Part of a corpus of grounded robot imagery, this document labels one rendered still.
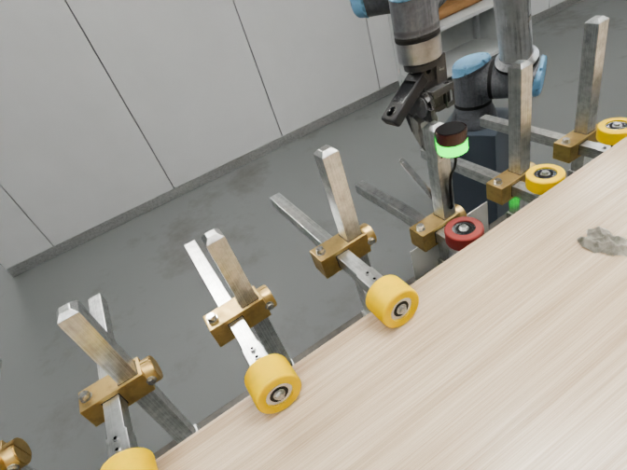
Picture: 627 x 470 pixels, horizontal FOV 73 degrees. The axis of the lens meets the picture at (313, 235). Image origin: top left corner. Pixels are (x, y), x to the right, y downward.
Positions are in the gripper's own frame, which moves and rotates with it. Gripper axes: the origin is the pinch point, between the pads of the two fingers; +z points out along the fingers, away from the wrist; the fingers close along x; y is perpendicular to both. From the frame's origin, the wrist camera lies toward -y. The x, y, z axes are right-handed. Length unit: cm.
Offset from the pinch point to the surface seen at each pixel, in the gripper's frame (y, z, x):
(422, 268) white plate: -10.5, 28.1, -5.7
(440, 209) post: -4.7, 11.0, -8.8
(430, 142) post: -4.7, -6.4, -8.2
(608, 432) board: -24, 11, -60
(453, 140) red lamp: -4.7, -8.8, -15.1
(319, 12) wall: 115, 14, 249
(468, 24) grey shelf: 253, 73, 237
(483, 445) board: -37, 11, -52
